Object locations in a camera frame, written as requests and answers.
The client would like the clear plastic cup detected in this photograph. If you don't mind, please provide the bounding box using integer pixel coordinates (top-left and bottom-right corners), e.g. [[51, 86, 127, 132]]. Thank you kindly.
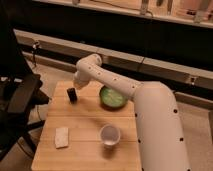
[[100, 124, 121, 148]]

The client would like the black office chair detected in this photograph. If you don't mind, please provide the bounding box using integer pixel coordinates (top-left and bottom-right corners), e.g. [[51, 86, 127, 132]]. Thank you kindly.
[[0, 9, 49, 161]]

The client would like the black eraser block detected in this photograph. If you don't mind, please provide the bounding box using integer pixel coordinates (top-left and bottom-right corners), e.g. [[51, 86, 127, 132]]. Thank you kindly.
[[67, 88, 77, 103]]

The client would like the green bowl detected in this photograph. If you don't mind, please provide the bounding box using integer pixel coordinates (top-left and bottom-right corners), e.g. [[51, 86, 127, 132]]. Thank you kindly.
[[99, 86, 127, 109]]

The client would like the wooden table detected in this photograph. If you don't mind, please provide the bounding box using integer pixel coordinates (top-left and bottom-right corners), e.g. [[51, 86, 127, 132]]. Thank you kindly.
[[32, 81, 141, 171]]

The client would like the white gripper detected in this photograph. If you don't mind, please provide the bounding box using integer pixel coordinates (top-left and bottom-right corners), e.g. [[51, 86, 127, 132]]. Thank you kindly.
[[73, 71, 90, 89]]

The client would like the white sponge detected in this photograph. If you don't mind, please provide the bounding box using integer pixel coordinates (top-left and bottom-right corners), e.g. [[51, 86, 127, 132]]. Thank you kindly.
[[55, 127, 69, 149]]

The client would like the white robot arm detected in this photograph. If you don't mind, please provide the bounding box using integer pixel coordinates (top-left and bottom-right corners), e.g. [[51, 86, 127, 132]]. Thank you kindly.
[[74, 54, 192, 171]]

